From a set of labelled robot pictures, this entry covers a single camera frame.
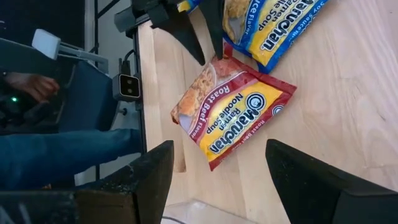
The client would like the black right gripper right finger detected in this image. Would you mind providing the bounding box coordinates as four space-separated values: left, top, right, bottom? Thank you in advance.
266 139 398 224

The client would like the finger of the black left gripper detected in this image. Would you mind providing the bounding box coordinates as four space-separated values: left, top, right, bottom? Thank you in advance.
150 2 206 66
198 0 224 60

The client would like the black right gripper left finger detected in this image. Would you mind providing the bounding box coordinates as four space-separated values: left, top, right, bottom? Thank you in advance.
76 140 175 224

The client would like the blue soy sauce ramen pack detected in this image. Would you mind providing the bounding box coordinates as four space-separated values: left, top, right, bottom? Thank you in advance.
177 0 201 14
222 0 331 75

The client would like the red roast beef ramen pack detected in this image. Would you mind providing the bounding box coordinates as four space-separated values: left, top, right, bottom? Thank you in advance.
170 43 297 172

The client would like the person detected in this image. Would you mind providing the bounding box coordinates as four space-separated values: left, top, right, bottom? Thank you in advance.
0 37 142 191

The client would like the dark blue chair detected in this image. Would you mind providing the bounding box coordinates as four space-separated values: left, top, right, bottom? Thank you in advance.
58 60 121 133

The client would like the white block on grey bar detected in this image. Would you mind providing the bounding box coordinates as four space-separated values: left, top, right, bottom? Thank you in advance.
30 29 109 74

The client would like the person's hand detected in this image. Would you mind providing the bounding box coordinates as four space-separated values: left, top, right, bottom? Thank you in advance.
4 72 60 103

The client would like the black controller with green light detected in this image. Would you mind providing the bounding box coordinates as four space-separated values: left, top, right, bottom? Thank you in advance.
0 93 60 134

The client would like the black table frame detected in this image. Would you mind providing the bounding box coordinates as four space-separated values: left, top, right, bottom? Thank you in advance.
132 18 147 154

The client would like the black camera cable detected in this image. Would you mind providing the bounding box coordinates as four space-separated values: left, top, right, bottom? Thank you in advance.
119 49 136 75

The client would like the small black grey camera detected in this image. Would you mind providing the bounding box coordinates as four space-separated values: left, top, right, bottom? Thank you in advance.
111 73 143 103

